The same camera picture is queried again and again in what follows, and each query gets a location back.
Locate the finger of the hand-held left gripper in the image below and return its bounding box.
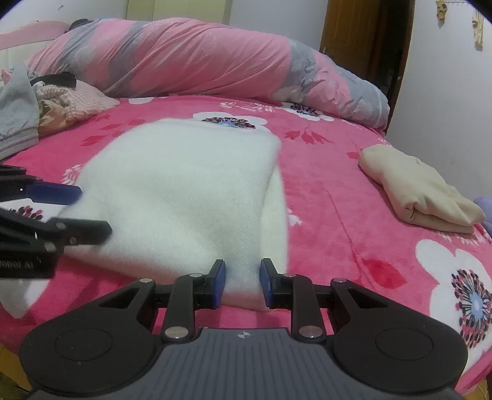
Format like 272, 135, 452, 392
0, 210, 113, 252
0, 166, 83, 206

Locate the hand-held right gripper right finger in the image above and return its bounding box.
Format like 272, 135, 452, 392
260, 258, 391, 344

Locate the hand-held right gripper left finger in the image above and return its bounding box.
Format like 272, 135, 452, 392
94, 258, 227, 344

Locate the white fluffy sweater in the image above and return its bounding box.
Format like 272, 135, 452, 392
0, 118, 290, 320

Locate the tan garment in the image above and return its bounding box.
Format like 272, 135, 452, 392
38, 99, 77, 138

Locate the pink knitted sweater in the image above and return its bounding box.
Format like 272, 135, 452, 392
36, 81, 121, 126

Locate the pink floral blanket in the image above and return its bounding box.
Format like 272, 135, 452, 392
0, 94, 492, 395

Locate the black garment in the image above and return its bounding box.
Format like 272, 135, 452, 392
30, 72, 77, 90

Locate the pink white bed headboard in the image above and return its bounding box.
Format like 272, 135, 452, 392
0, 21, 68, 74

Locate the cream folded garment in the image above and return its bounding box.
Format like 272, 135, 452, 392
358, 144, 487, 234

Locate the pink grey rolled duvet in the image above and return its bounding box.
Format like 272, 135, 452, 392
25, 17, 391, 130

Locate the pale yellow wardrobe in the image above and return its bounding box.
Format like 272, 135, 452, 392
126, 0, 233, 26

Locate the lilac garment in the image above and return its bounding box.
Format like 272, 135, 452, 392
474, 196, 492, 236

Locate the brown wooden door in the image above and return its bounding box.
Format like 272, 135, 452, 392
320, 0, 416, 134

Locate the long hanging beige cloth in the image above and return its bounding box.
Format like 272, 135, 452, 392
472, 10, 486, 51

